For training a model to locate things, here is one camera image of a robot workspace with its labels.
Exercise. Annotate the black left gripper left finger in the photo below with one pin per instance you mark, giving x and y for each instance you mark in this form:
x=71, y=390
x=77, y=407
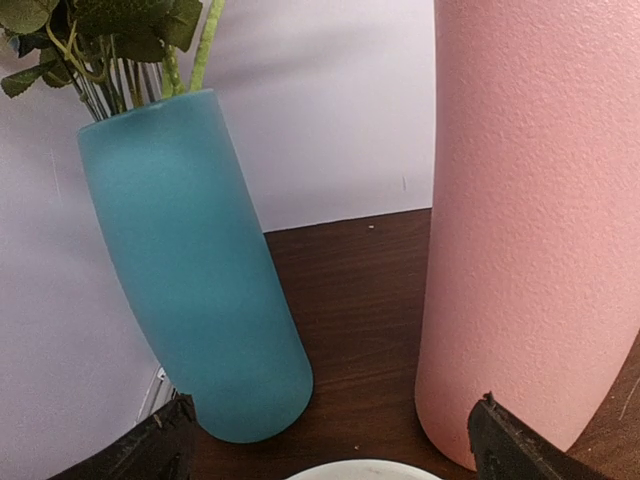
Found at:
x=160, y=447

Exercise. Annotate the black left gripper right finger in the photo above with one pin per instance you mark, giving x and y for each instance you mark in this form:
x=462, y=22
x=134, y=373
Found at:
x=505, y=448

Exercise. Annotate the pink tall vase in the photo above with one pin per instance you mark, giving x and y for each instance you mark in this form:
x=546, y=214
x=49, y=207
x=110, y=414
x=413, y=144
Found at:
x=532, y=289

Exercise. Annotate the teal frosted vase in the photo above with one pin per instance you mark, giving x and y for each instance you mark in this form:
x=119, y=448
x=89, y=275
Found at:
x=190, y=255

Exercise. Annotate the artificial flowers in teal vase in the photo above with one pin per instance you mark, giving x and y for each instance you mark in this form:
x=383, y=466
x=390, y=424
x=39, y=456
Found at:
x=117, y=55

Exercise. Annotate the white bowl orange outside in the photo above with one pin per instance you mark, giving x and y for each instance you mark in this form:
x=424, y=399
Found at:
x=364, y=469

